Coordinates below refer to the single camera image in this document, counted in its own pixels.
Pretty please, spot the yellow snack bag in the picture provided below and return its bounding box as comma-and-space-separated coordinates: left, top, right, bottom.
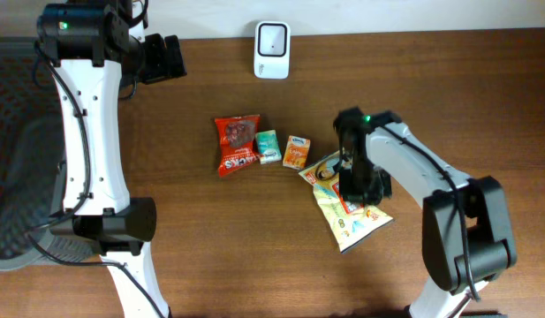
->
299, 151, 394, 254

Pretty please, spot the orange tissue pack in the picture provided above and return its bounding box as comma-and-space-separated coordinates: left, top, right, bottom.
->
283, 135, 311, 170

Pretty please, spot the teal tissue pack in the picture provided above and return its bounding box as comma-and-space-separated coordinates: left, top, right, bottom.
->
255, 130, 282, 164

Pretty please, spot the red snack bag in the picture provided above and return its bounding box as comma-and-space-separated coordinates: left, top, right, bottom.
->
215, 115, 261, 178

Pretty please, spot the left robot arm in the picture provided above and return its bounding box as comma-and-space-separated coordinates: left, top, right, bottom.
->
34, 0, 185, 317

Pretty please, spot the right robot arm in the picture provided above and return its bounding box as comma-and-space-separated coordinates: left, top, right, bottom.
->
333, 108, 517, 317

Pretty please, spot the white barcode scanner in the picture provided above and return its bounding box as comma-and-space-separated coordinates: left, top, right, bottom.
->
254, 21, 291, 80

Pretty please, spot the grey plastic mesh basket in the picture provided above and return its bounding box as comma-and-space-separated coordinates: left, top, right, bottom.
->
0, 37, 93, 271

